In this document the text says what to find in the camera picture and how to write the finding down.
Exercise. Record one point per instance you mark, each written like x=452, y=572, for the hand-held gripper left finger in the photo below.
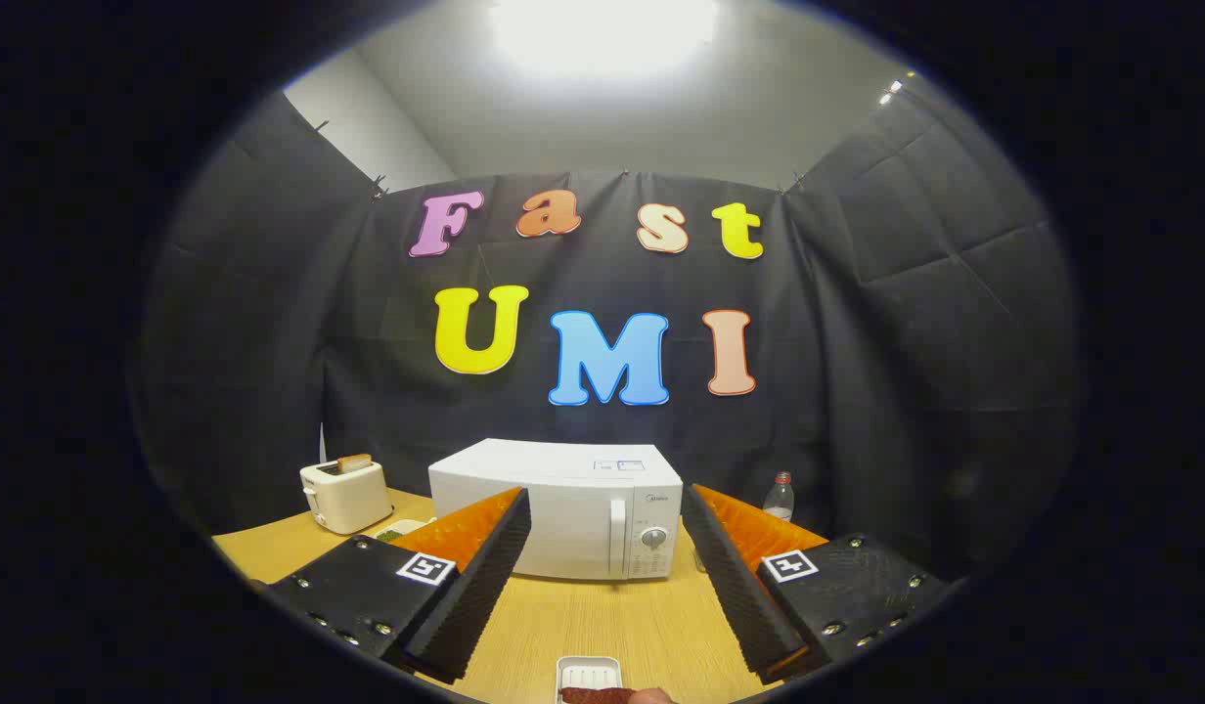
x=475, y=596

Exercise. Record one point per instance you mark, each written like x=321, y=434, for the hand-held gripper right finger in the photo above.
x=739, y=596

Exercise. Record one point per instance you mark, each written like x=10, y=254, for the white toaster oven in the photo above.
x=563, y=489

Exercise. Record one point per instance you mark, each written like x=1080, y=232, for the red meat piece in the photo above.
x=598, y=696

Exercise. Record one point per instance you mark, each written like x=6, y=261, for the cream bread toaster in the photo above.
x=353, y=499

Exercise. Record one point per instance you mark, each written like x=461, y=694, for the white divided plate with beans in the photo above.
x=392, y=533

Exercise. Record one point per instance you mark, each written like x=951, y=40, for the clear plastic water bottle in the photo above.
x=779, y=499

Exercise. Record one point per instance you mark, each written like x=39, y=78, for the small white ridged tray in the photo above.
x=588, y=673

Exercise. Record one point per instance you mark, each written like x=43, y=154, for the black backdrop cloth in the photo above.
x=857, y=391

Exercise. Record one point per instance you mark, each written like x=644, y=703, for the small ceiling spotlight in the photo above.
x=891, y=93

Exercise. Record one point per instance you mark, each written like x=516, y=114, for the bright ceiling light panel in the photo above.
x=602, y=29

